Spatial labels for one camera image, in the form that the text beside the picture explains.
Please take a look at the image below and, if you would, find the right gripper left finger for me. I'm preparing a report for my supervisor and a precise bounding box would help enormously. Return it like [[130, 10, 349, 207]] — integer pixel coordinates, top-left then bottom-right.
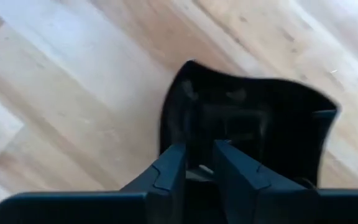
[[119, 142, 188, 224]]

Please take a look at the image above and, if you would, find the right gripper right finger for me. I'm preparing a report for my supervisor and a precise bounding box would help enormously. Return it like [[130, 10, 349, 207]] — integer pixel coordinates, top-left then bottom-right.
[[213, 139, 320, 224]]

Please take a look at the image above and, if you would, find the black wavy square plate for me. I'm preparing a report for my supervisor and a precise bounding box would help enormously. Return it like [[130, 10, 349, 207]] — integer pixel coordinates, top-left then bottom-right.
[[158, 58, 342, 190]]

